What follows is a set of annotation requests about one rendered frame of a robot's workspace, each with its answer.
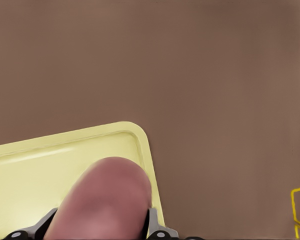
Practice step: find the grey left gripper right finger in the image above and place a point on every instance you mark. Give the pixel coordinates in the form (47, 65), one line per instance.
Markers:
(156, 228)

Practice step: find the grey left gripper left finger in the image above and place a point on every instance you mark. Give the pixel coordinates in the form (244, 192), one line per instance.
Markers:
(37, 228)

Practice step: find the reddish-pink rounded fruit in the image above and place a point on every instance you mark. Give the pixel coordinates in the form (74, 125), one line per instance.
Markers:
(102, 200)

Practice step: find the pale yellow tray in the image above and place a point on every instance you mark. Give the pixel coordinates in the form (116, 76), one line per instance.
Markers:
(35, 180)

